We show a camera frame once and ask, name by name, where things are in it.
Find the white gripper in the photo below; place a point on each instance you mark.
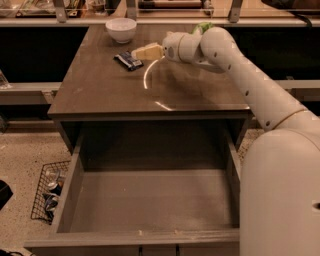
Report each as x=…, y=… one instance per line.
x=171, y=46

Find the blue rxbar wrapper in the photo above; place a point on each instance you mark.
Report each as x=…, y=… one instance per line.
x=126, y=59

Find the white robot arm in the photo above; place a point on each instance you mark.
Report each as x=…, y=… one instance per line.
x=280, y=176

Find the grey cabinet with top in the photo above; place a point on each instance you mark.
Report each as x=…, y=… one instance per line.
x=97, y=88

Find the open grey top drawer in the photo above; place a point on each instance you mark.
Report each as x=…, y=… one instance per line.
x=143, y=189

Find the white ceramic bowl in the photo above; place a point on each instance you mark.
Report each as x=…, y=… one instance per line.
x=122, y=30

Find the cans in basket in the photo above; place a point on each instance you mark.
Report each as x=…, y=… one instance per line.
x=54, y=190

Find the black object at left edge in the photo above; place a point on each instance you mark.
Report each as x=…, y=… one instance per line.
x=5, y=193

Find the black wire basket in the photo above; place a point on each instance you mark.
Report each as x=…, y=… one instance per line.
x=37, y=212

